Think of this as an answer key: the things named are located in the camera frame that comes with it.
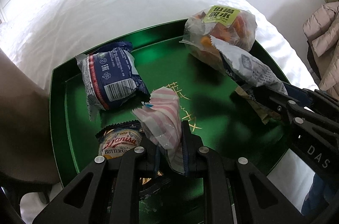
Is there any beige small snack packet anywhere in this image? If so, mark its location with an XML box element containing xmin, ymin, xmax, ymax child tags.
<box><xmin>235</xmin><ymin>85</ymin><xmax>281</xmax><ymax>125</ymax></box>

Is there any white blue newsprint packet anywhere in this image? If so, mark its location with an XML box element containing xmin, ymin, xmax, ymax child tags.
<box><xmin>211</xmin><ymin>36</ymin><xmax>288</xmax><ymax>95</ymax></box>

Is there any Danisa butter cookies packet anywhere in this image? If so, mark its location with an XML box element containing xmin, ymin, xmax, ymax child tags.
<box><xmin>95</xmin><ymin>120</ymin><xmax>144</xmax><ymax>160</ymax></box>

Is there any dried fruit clear bag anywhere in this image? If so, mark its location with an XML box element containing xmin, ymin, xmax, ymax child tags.
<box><xmin>181</xmin><ymin>5</ymin><xmax>257</xmax><ymax>75</ymax></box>

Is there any pink striped snack packet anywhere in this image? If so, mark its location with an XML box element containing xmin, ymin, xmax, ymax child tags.
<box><xmin>132</xmin><ymin>87</ymin><xmax>185</xmax><ymax>174</ymax></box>

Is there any blue silver snack packet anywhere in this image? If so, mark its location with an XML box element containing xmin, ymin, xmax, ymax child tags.
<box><xmin>75</xmin><ymin>41</ymin><xmax>151</xmax><ymax>121</ymax></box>

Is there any green tray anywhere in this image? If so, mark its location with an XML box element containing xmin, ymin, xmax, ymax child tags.
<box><xmin>50</xmin><ymin>20</ymin><xmax>286</xmax><ymax>186</ymax></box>

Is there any beige down jacket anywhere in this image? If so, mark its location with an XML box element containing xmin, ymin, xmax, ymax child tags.
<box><xmin>303</xmin><ymin>2</ymin><xmax>339</xmax><ymax>99</ymax></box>

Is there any bronze black kettle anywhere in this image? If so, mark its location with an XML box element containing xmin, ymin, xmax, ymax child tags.
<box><xmin>1</xmin><ymin>52</ymin><xmax>59</xmax><ymax>199</ymax></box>

